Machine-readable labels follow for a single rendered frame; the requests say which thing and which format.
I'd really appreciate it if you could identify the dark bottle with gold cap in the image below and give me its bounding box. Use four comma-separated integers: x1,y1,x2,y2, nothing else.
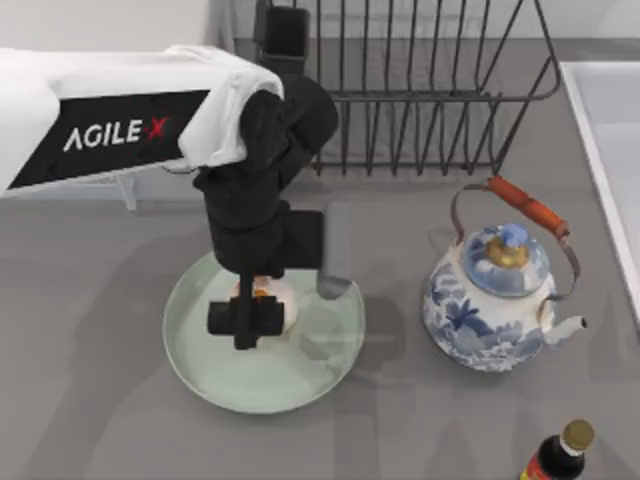
516,418,599,480

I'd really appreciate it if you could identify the small white and orange item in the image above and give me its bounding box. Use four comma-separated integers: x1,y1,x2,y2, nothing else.
230,274,298,342

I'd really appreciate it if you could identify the pale green round plate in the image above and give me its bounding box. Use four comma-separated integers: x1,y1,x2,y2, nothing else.
161,246,368,416

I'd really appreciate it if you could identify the black cutlery holder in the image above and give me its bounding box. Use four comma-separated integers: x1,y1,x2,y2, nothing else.
253,4,309,77

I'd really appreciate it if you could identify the dark wire dish rack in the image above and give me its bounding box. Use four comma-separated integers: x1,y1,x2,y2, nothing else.
231,0,562,180

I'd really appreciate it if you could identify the blue and white teapot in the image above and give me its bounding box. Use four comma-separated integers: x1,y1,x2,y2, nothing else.
423,175,589,374

